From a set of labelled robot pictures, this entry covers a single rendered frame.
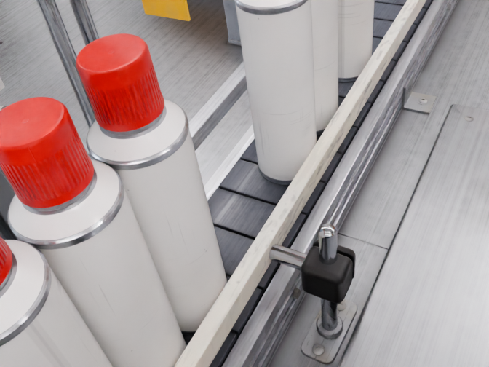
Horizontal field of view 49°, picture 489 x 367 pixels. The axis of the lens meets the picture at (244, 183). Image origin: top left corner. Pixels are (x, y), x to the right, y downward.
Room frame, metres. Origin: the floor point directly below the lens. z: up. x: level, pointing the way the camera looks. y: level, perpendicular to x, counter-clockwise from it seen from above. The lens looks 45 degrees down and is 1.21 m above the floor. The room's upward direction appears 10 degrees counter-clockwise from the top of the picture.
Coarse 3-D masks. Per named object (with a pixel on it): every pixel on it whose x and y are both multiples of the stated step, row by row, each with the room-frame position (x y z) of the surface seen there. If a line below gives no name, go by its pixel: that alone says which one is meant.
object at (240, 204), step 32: (384, 0) 0.60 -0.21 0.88; (384, 32) 0.53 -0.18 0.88; (352, 128) 0.38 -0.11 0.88; (256, 160) 0.36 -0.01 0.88; (224, 192) 0.32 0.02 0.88; (256, 192) 0.32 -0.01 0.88; (320, 192) 0.31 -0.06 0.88; (224, 224) 0.29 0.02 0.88; (256, 224) 0.28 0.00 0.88; (224, 256) 0.26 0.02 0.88; (256, 288) 0.22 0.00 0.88; (224, 352) 0.18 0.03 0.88
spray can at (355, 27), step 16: (352, 0) 0.45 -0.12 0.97; (368, 0) 0.45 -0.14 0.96; (352, 16) 0.45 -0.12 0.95; (368, 16) 0.45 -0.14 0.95; (352, 32) 0.45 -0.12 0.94; (368, 32) 0.45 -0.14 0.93; (352, 48) 0.45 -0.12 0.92; (368, 48) 0.45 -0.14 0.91; (352, 64) 0.45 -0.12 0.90; (352, 80) 0.45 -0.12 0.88
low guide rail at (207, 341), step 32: (416, 0) 0.52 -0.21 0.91; (384, 64) 0.43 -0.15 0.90; (352, 96) 0.38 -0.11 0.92; (320, 160) 0.31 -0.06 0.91; (288, 192) 0.28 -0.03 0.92; (288, 224) 0.26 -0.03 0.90; (256, 256) 0.22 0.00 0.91; (224, 288) 0.20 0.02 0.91; (224, 320) 0.18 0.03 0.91; (192, 352) 0.16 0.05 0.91
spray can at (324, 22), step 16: (320, 0) 0.38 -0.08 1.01; (336, 0) 0.39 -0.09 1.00; (320, 16) 0.38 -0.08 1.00; (336, 16) 0.39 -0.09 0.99; (320, 32) 0.38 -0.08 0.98; (336, 32) 0.39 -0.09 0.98; (320, 48) 0.38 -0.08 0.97; (336, 48) 0.39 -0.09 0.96; (320, 64) 0.38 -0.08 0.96; (336, 64) 0.39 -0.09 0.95; (320, 80) 0.38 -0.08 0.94; (336, 80) 0.39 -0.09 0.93; (320, 96) 0.38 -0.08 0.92; (336, 96) 0.39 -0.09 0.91; (320, 112) 0.38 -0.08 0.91; (320, 128) 0.38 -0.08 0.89
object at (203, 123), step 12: (240, 72) 0.37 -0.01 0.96; (228, 84) 0.36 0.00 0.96; (240, 84) 0.36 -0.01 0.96; (216, 96) 0.35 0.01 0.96; (228, 96) 0.35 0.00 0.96; (240, 96) 0.36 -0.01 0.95; (204, 108) 0.33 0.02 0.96; (216, 108) 0.33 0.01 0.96; (228, 108) 0.34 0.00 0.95; (192, 120) 0.32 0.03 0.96; (204, 120) 0.32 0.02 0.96; (216, 120) 0.33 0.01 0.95; (192, 132) 0.31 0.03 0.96; (204, 132) 0.32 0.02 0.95
